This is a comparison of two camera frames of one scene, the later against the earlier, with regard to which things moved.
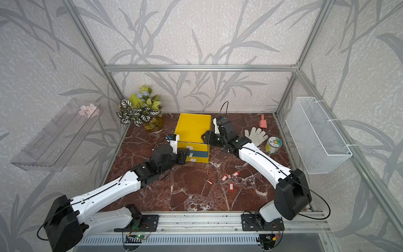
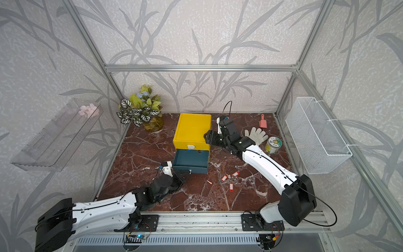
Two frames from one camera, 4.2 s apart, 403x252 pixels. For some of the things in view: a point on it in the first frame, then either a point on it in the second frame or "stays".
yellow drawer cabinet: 190,127 stays
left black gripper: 180,155 → 179,179
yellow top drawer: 193,146 stays
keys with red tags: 231,179 stays
